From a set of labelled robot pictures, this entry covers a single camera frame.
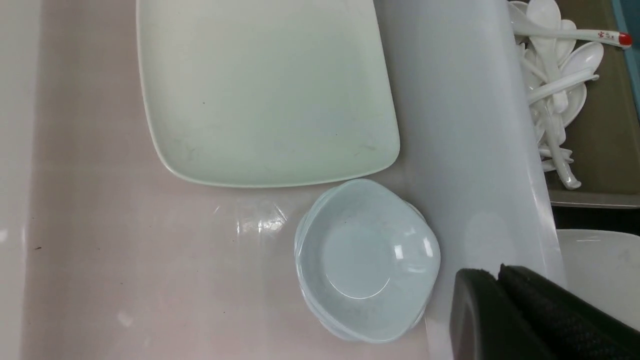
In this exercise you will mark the olive green plastic bin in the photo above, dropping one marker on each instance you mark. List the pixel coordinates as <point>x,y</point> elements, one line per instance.
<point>605,136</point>

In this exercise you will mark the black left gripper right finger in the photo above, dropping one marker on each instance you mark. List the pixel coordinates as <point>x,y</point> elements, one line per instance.
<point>570,326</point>

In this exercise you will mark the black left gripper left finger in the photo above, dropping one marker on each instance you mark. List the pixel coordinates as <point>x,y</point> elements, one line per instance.
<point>485,325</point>

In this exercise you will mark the white spoon red handle tip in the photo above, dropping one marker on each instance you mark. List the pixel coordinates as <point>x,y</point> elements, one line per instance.
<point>524,26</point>

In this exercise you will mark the large white plastic tub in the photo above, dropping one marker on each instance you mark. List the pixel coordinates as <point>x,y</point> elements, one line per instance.
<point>107,255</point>

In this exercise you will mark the white small bowl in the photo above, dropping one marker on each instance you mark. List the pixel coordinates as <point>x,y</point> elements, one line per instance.
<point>305,300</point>
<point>367,260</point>

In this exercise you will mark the white square rice plate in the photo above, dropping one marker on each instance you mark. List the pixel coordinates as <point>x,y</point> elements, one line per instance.
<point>603,268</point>

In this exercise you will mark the white square plate in tub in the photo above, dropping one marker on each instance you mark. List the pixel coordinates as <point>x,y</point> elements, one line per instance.
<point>266,93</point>

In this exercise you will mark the white small bowl top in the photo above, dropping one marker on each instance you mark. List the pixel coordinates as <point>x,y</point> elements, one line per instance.
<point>367,260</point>

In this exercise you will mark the white small bowl bottom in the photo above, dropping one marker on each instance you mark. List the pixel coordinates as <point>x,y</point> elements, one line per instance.
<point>305,300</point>

